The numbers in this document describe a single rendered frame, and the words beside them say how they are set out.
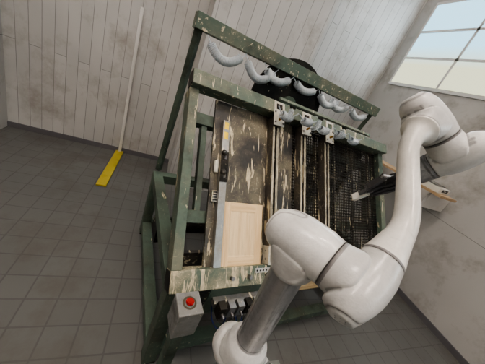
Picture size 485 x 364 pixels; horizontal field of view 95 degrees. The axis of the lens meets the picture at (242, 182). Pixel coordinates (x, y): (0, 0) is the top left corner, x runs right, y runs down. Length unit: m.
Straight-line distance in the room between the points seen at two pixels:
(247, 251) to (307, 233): 1.02
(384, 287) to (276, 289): 0.27
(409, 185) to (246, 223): 1.05
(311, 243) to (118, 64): 3.95
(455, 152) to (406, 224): 0.32
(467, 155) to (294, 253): 0.61
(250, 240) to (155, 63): 3.26
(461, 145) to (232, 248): 1.19
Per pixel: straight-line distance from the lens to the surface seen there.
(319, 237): 0.58
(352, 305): 0.57
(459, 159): 0.94
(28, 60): 4.58
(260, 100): 1.71
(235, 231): 1.51
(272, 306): 0.76
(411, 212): 0.73
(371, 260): 0.61
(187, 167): 1.36
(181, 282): 1.38
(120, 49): 4.18
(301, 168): 1.84
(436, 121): 0.87
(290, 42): 3.64
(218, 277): 1.46
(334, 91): 2.54
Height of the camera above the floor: 1.94
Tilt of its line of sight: 24 degrees down
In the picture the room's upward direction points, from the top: 23 degrees clockwise
